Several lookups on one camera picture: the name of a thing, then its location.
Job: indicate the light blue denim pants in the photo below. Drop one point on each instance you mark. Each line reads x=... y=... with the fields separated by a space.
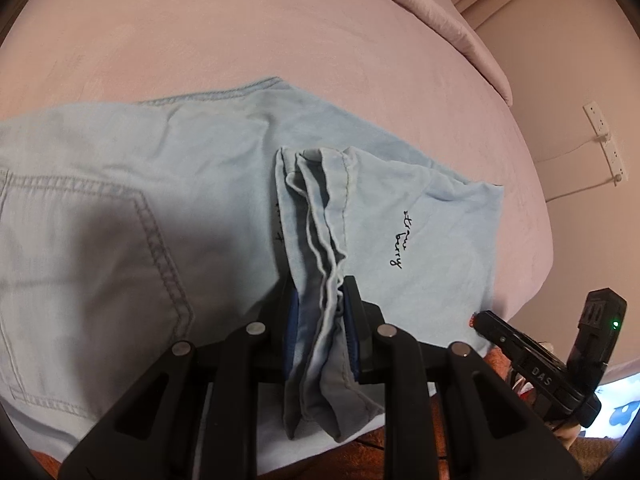
x=200 y=185

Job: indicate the white wall outlet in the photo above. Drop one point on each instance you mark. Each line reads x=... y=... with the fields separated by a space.
x=597 y=119
x=616 y=160

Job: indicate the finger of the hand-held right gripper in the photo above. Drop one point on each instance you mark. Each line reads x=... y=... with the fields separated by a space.
x=495 y=332

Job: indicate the blue white floral cloth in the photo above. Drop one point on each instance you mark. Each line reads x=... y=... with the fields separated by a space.
x=612 y=410

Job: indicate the bed with pink sheet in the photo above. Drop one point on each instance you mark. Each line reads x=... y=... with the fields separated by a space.
x=200 y=35

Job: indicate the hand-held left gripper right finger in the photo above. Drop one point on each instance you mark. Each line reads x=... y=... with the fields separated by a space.
x=351 y=332

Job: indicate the pink quilt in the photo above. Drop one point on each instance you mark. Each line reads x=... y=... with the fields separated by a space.
x=440 y=0

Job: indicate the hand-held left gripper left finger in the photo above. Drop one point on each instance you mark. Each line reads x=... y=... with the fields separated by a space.
x=291 y=332

